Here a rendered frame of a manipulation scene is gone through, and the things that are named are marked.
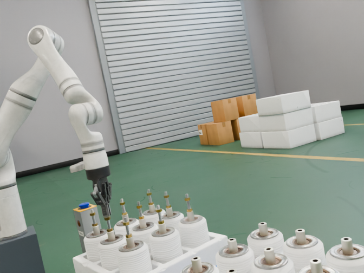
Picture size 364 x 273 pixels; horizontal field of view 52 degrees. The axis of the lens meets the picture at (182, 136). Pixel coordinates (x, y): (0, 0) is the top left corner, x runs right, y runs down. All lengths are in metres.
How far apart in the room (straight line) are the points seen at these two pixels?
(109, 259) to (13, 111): 0.57
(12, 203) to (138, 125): 5.34
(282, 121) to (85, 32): 4.01
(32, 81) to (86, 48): 5.33
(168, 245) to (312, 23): 6.63
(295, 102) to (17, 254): 3.13
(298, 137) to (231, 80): 3.85
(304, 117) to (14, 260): 3.23
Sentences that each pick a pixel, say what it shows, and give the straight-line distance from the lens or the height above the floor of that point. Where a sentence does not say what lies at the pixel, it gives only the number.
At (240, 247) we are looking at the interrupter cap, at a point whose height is 0.25.
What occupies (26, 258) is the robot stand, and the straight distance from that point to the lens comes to 1.40.
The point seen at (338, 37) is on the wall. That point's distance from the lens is 7.13.
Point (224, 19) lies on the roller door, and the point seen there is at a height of 2.14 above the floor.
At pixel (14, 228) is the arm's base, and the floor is 0.33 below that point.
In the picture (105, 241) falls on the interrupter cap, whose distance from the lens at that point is 1.25.
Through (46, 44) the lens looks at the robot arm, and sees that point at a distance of 1.30.
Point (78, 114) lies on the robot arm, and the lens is 1.15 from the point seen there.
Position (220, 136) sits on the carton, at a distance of 5.06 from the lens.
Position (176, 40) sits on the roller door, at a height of 1.84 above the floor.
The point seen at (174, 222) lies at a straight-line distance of 1.32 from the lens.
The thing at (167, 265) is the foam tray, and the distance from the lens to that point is 1.15.
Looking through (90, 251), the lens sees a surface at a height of 0.21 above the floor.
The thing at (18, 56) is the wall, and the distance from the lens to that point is 6.48.
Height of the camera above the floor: 0.63
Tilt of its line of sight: 5 degrees down
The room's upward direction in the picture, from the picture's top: 11 degrees counter-clockwise
